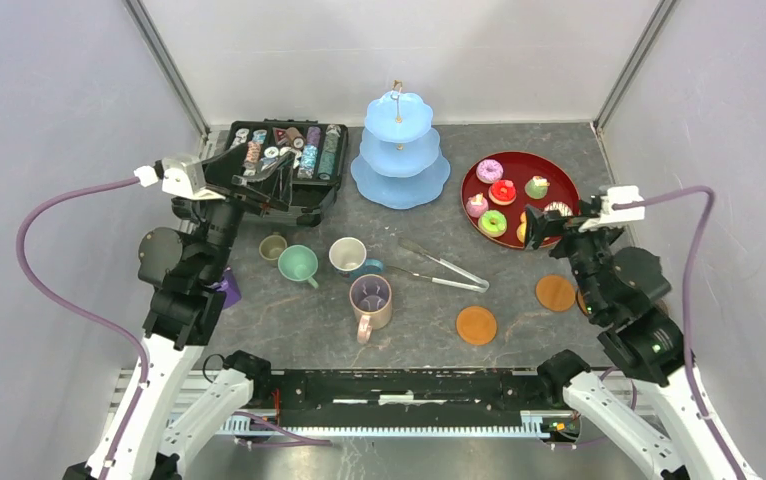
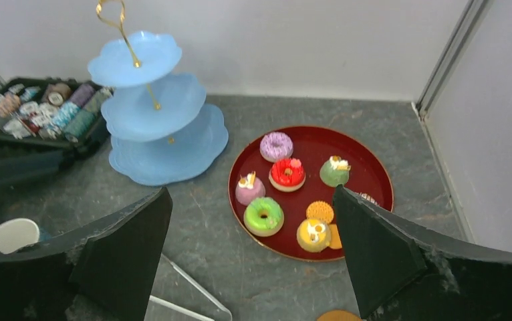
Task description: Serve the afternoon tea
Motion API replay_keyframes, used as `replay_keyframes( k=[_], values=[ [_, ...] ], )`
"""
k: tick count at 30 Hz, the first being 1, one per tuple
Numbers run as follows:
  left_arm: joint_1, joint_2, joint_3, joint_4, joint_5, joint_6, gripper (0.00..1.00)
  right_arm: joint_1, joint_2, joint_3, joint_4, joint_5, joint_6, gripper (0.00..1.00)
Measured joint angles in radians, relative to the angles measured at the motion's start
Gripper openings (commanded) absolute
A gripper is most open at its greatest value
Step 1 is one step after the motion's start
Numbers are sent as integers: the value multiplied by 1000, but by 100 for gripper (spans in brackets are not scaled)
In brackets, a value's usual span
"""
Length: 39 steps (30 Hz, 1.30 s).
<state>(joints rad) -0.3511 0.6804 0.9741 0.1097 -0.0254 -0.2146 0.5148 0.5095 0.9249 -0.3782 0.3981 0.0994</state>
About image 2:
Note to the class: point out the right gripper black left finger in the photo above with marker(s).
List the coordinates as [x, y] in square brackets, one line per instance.
[101, 271]

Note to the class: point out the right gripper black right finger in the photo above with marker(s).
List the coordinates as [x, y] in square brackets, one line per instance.
[400, 270]

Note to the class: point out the green frosted donut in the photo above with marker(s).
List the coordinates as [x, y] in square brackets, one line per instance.
[263, 217]

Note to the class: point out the red frosted donut cake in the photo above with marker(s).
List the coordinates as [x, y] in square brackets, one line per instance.
[287, 175]

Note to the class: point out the pink mousse cake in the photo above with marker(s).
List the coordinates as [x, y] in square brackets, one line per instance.
[249, 187]

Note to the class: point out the light orange wooden coaster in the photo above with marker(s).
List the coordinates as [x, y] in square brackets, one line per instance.
[338, 315]

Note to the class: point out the white chocolate drizzled donut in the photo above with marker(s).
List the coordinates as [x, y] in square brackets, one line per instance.
[369, 198]

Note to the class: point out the yellow mousse cake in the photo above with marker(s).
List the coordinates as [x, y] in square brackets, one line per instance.
[313, 235]

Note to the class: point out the round orange waffle cookie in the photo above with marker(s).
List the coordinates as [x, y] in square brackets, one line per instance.
[320, 210]

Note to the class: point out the green mousse cake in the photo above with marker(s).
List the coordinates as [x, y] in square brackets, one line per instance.
[335, 171]

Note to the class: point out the round red serving tray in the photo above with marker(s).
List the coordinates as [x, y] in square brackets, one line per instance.
[312, 145]

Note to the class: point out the blue three-tier cake stand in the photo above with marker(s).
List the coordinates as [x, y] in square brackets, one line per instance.
[162, 128]

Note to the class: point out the black poker chip case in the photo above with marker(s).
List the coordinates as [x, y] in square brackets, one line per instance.
[46, 125]

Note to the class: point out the purple sprinkled donut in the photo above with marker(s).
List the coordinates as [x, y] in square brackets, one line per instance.
[276, 146]

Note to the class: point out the white mug blue handle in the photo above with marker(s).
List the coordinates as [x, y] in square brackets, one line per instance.
[18, 233]

